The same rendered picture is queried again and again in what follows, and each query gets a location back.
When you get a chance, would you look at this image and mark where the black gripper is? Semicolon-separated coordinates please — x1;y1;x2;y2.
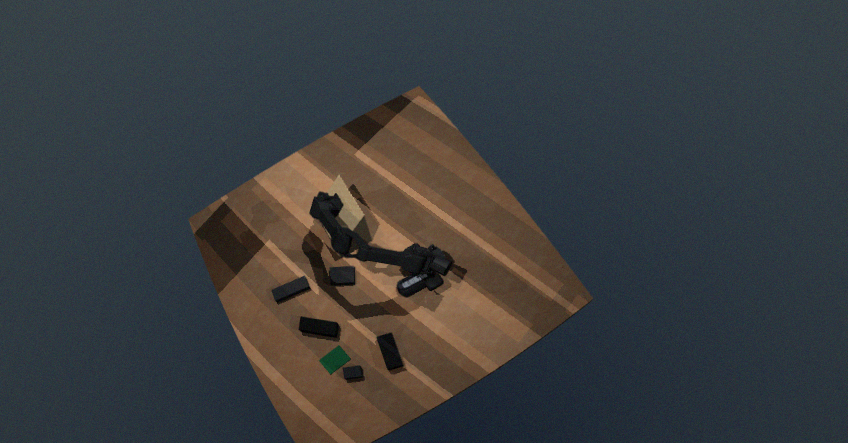
413;243;444;291

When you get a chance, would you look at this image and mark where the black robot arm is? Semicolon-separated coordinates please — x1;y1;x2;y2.
309;191;452;276

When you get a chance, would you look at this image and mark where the green flat rectangular block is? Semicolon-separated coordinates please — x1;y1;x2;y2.
319;346;351;375

